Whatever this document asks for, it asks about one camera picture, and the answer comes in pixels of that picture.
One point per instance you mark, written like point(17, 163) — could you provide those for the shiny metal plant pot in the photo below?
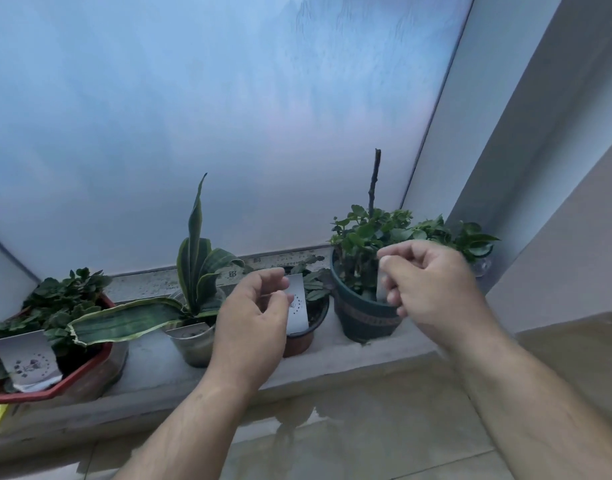
point(193, 344)

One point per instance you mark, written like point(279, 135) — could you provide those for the green scalloped leaf plant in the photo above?
point(61, 299)

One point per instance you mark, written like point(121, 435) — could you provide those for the leafy green bush plant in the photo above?
point(361, 234)

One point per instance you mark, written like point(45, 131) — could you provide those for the flat segmented cactus plant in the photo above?
point(316, 287)

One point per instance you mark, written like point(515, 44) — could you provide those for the person's left hand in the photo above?
point(246, 334)

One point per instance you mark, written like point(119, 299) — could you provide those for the red angular plant pot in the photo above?
point(86, 374)

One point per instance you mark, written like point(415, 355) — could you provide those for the white printed plant card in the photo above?
point(30, 362)
point(298, 309)

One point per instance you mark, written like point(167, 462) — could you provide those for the brown round plant pot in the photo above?
point(301, 342)

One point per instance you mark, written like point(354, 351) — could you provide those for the person's left forearm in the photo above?
point(196, 429)

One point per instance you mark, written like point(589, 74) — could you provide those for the bare brown plant stick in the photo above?
point(374, 179)

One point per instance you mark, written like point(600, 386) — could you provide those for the dark green patterned pot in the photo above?
point(363, 314)

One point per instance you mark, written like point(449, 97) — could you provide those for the grey stone window sill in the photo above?
point(151, 384)

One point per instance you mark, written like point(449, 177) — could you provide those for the person's right thumb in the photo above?
point(391, 268)

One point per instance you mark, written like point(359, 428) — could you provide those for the person's right forearm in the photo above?
point(531, 409)

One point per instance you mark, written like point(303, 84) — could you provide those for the clear suction cup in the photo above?
point(480, 267)

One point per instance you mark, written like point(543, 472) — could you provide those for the small white plant card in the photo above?
point(381, 289)

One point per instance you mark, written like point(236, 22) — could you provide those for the person's left thumb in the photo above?
point(280, 300)

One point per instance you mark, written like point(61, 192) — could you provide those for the striped snake plant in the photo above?
point(196, 264)

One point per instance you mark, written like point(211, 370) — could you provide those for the frosted window pane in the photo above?
point(211, 109)

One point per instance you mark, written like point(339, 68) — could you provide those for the person's right hand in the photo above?
point(441, 294)

